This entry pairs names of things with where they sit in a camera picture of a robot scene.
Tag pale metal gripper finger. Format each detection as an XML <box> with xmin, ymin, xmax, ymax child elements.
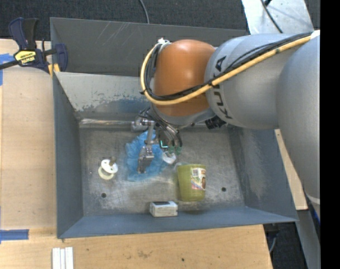
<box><xmin>137</xmin><ymin>147</ymin><xmax>148</xmax><ymax>175</ymax></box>
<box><xmin>146</xmin><ymin>146</ymin><xmax>156</xmax><ymax>165</ymax></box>

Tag blue crumpled cloth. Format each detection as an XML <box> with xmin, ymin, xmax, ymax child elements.
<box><xmin>125</xmin><ymin>130</ymin><xmax>171</xmax><ymax>182</ymax></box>

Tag white pacifier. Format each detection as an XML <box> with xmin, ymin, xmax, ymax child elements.
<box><xmin>97</xmin><ymin>156</ymin><xmax>119</xmax><ymax>181</ymax></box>

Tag grey metal bin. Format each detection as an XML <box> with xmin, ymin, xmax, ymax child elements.
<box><xmin>49</xmin><ymin>17</ymin><xmax>300</xmax><ymax>239</ymax></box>

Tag green printed cup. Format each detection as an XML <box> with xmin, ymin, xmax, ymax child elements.
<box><xmin>176</xmin><ymin>163</ymin><xmax>208</xmax><ymax>202</ymax></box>

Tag small white box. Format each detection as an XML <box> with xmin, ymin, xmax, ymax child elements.
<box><xmin>149</xmin><ymin>201</ymin><xmax>179</xmax><ymax>218</ymax></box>

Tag black cylinder on white bracket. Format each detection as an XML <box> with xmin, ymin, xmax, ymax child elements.
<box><xmin>204</xmin><ymin>115</ymin><xmax>227</xmax><ymax>131</ymax></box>

